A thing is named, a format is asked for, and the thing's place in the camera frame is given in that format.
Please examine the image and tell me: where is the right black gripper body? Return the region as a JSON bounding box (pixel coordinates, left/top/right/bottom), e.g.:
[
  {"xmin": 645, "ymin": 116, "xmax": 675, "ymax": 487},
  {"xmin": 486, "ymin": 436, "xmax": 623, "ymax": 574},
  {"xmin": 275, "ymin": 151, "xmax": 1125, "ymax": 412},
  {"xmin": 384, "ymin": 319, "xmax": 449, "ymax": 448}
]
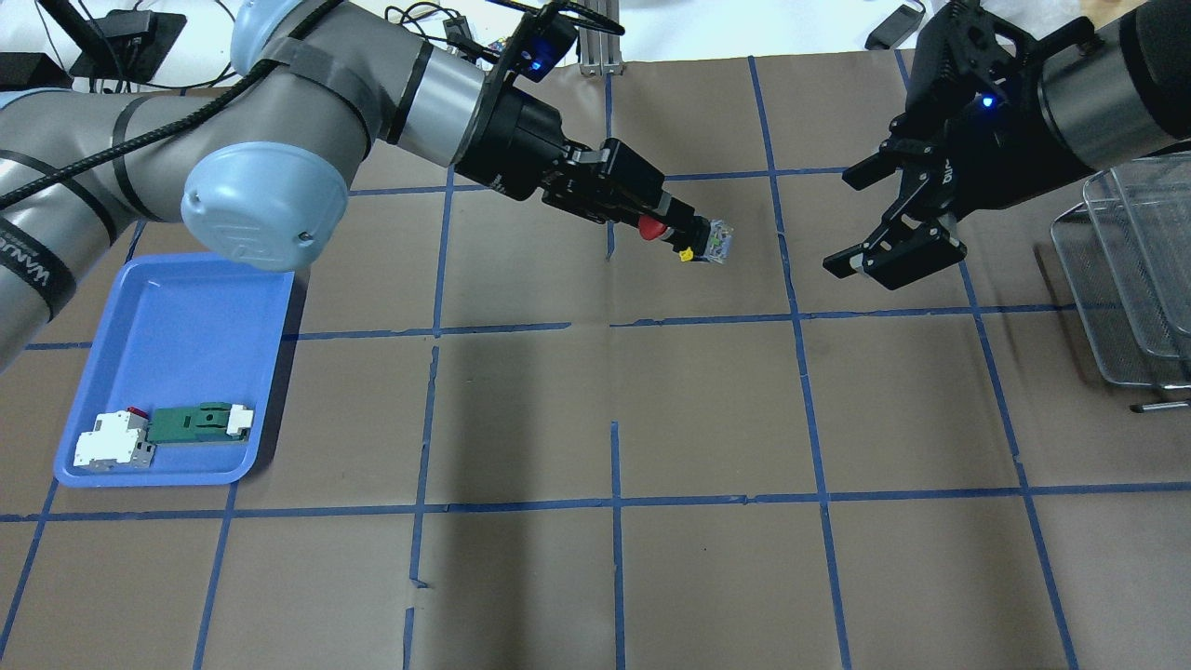
[{"xmin": 877, "ymin": 1, "xmax": 1096, "ymax": 219}]

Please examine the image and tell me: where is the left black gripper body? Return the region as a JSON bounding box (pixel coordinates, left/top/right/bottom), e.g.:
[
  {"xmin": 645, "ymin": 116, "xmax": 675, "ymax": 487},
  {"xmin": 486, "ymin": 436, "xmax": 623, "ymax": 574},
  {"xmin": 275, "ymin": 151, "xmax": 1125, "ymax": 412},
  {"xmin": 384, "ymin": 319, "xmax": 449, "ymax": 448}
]
[{"xmin": 456, "ymin": 5, "xmax": 694, "ymax": 228}]

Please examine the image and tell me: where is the red emergency stop button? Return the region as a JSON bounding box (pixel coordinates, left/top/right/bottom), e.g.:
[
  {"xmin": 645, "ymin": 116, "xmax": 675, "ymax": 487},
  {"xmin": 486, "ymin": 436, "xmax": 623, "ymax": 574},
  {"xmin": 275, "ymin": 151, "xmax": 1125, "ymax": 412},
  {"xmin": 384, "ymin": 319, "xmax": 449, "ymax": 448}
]
[{"xmin": 638, "ymin": 215, "xmax": 736, "ymax": 265}]

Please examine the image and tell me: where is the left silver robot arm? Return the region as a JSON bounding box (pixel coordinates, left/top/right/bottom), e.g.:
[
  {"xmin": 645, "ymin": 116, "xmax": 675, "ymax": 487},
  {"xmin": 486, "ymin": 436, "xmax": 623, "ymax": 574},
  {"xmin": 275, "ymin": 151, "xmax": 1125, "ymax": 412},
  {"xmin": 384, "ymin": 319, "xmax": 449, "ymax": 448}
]
[{"xmin": 1, "ymin": 1, "xmax": 731, "ymax": 367}]

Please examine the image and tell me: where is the black power adapter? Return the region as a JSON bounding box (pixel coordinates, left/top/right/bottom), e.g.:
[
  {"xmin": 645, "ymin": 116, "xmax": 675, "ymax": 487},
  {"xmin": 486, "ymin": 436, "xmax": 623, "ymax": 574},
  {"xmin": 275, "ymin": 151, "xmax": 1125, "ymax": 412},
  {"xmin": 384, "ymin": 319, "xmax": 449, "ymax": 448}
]
[{"xmin": 863, "ymin": 1, "xmax": 928, "ymax": 51}]

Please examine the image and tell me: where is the blue plastic tray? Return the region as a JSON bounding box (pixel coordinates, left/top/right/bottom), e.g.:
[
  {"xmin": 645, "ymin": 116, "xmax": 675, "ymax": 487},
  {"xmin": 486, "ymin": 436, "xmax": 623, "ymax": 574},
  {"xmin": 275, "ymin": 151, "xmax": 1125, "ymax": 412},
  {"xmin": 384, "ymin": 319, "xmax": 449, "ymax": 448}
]
[{"xmin": 54, "ymin": 253, "xmax": 295, "ymax": 488}]

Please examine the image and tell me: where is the green white terminal block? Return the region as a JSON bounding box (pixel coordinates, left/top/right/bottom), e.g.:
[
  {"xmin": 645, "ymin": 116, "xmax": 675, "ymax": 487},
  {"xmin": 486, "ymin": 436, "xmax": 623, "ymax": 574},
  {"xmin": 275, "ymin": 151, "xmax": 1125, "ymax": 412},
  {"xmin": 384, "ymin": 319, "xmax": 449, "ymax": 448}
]
[{"xmin": 146, "ymin": 402, "xmax": 256, "ymax": 445}]

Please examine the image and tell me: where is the white circuit breaker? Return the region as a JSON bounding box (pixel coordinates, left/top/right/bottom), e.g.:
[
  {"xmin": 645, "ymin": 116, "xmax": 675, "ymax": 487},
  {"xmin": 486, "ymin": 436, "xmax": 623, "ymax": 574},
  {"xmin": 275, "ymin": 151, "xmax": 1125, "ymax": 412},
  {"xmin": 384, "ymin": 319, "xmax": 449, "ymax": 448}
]
[{"xmin": 73, "ymin": 408, "xmax": 154, "ymax": 471}]

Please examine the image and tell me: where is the aluminium profile post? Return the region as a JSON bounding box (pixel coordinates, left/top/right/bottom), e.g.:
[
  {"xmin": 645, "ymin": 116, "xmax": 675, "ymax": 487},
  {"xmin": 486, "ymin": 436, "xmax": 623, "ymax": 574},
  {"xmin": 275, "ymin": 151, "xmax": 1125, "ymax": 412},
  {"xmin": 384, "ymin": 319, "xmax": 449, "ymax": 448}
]
[{"xmin": 576, "ymin": 0, "xmax": 624, "ymax": 77}]

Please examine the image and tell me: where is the silver wire mesh shelf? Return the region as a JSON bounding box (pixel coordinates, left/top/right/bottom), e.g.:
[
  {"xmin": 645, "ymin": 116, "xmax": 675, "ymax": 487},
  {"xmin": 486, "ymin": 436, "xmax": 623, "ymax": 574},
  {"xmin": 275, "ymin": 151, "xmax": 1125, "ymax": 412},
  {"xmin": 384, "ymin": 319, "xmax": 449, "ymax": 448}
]
[{"xmin": 1050, "ymin": 152, "xmax": 1190, "ymax": 414}]

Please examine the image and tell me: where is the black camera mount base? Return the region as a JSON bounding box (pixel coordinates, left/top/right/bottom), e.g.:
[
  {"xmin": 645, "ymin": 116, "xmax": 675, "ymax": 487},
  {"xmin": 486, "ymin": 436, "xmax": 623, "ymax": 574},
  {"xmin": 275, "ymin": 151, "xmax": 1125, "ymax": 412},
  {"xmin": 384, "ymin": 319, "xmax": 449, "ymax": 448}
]
[{"xmin": 36, "ymin": 1, "xmax": 188, "ymax": 84}]

